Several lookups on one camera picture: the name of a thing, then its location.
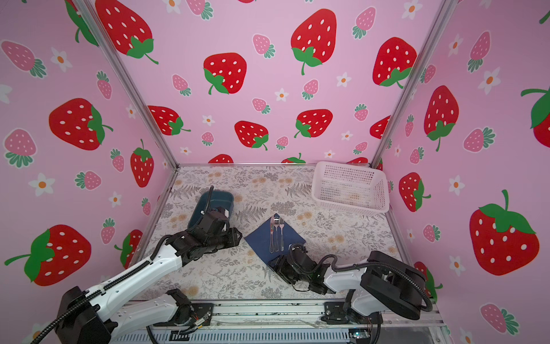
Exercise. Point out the silver knife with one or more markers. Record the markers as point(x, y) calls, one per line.
point(271, 243)

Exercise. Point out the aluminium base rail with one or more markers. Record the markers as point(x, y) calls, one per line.
point(267, 321)

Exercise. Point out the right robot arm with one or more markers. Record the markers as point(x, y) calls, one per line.
point(377, 284)

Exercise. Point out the silver fork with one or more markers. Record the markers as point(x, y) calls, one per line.
point(281, 229)

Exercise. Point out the aluminium corner post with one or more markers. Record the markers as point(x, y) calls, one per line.
point(433, 37)
point(92, 20)

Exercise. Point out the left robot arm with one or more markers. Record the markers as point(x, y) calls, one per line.
point(120, 288)

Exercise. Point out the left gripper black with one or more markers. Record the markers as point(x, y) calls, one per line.
point(234, 237)

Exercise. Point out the white plastic basket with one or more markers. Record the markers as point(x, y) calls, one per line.
point(350, 188)

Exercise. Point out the dark teal plastic bin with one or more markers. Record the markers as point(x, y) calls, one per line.
point(214, 200)

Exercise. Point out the aluminium corner post right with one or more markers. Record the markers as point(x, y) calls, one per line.
point(433, 37)

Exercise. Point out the blue paper napkin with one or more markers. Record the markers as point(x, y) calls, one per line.
point(259, 240)

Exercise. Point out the silver spoon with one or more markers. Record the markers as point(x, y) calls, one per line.
point(276, 226)

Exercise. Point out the aluminium corner post left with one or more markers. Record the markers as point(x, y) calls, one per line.
point(92, 20)

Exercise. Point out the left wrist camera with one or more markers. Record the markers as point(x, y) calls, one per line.
point(215, 222)

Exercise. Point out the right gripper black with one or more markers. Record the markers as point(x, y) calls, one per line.
point(280, 264)

